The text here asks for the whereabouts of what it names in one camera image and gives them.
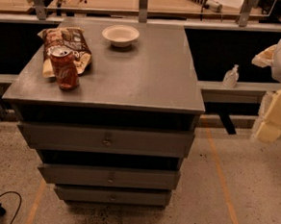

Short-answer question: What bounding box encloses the middle grey drawer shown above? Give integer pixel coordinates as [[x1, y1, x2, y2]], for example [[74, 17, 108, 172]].
[[38, 163, 181, 190]]

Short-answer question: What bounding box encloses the clear sanitizer bottle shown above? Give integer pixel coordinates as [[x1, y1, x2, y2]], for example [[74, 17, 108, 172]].
[[222, 64, 239, 88]]

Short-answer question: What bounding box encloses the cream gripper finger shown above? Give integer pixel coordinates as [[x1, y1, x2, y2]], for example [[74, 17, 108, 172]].
[[252, 89, 281, 143], [251, 44, 276, 67]]

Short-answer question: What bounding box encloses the white paper bowl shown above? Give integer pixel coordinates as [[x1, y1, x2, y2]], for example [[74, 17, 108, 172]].
[[102, 25, 140, 48]]

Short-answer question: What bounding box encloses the grey drawer cabinet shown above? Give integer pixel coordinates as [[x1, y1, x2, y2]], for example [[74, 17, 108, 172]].
[[0, 12, 212, 214]]

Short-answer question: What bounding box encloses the black grey flashlight tool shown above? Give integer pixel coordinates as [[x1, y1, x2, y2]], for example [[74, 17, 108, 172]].
[[188, 0, 222, 12]]

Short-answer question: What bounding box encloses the brown chip bag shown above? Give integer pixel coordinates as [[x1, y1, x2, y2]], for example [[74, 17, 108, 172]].
[[38, 27, 91, 78]]

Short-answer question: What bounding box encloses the grey metal rail frame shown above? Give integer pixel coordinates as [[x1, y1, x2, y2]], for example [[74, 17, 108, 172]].
[[0, 0, 281, 117]]

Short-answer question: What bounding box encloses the grey drawer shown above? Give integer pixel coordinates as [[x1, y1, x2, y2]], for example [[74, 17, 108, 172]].
[[54, 185, 171, 206], [18, 122, 193, 158], [38, 163, 181, 190]]

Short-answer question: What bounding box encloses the top grey drawer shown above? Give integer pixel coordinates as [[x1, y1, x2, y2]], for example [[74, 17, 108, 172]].
[[18, 122, 193, 158]]

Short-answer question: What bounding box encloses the red coke can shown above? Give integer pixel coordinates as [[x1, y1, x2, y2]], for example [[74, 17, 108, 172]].
[[50, 46, 79, 90]]

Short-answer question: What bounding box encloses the bottom grey drawer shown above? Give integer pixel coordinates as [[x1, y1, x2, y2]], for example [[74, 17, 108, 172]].
[[54, 185, 171, 206]]

